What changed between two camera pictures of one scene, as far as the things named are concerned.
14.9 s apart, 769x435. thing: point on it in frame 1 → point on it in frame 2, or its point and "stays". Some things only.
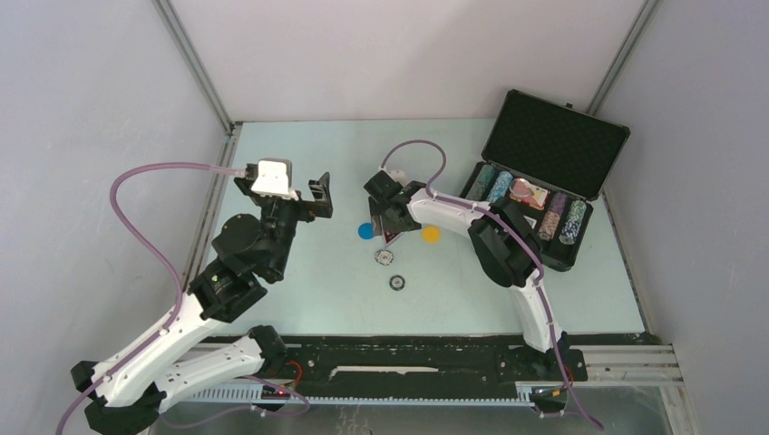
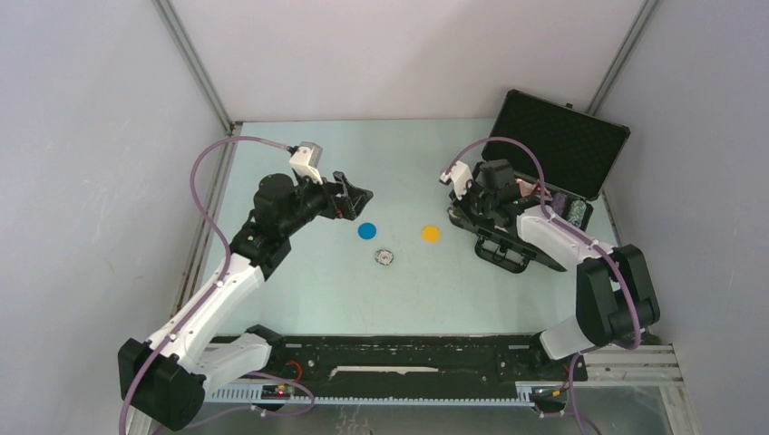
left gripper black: [321, 205] → [350, 202]
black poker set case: [546, 161] stays
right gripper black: [377, 209] → [472, 186]
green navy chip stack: [572, 221] stays
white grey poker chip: [384, 256] stays
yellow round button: [431, 234] stays
